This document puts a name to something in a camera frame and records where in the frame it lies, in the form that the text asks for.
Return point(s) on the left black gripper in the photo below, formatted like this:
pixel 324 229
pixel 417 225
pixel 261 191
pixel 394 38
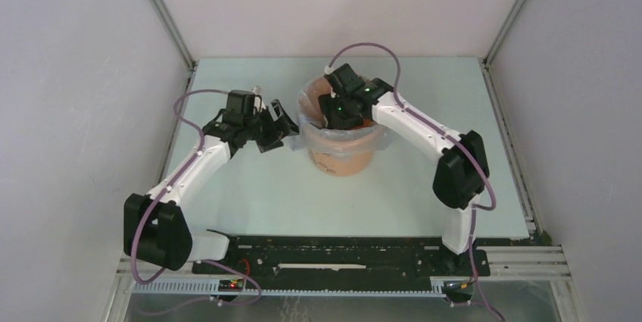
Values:
pixel 276 132

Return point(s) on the orange plastic trash bin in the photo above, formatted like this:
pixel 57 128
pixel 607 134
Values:
pixel 339 153

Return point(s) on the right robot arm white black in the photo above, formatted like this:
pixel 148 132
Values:
pixel 462 171

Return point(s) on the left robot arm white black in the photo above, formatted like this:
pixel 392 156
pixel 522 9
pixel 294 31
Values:
pixel 155 229

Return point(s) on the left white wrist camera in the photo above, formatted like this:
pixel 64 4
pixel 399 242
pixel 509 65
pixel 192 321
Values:
pixel 258 99

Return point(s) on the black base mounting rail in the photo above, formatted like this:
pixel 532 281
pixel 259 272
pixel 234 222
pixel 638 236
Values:
pixel 309 264

